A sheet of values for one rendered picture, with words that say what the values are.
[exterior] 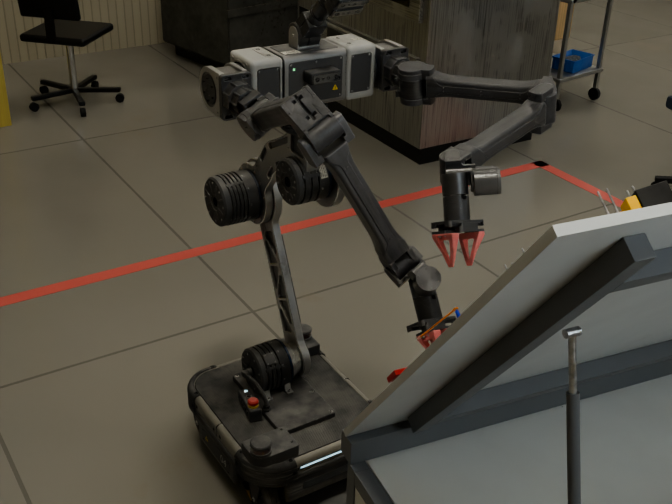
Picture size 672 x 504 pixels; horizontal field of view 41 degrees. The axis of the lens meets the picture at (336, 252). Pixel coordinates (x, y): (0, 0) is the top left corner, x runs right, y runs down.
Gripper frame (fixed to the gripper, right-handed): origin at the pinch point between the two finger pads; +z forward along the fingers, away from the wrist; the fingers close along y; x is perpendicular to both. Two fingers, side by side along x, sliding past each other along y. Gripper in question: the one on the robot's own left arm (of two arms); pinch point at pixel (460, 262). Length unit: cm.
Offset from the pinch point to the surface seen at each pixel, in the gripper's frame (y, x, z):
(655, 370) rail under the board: 68, 2, 32
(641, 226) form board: -28, -68, -4
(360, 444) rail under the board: -15.8, 20.0, 39.7
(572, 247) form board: -37, -63, -2
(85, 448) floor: -27, 176, 60
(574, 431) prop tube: -19, -45, 28
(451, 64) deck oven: 234, 251, -115
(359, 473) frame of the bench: -16, 20, 46
